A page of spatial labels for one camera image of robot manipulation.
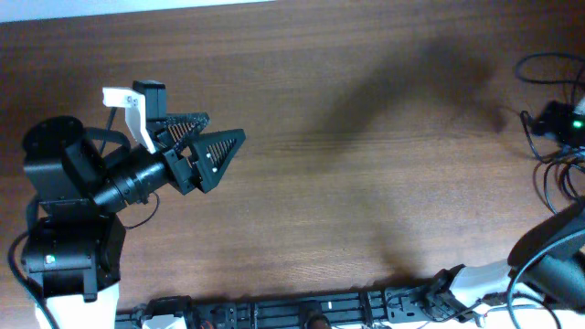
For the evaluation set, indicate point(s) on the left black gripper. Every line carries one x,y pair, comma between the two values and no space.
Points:
178,165

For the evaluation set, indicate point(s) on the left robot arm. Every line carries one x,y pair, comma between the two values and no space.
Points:
68,259

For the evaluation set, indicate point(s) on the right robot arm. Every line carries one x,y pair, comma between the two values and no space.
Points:
546,266

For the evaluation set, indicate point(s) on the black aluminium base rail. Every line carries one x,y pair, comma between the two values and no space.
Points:
367,308

